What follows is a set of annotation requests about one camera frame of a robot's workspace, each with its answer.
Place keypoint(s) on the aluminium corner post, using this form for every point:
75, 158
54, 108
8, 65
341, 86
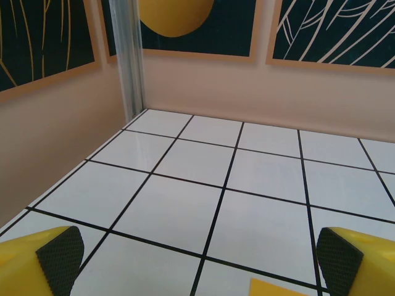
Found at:
129, 61

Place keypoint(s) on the wall panel with yellow oval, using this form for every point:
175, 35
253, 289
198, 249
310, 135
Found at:
216, 31

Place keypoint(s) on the yellow cloth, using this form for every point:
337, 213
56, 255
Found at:
262, 290

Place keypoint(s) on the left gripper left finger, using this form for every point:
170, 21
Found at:
24, 265

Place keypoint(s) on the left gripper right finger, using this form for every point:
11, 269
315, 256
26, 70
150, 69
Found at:
364, 265

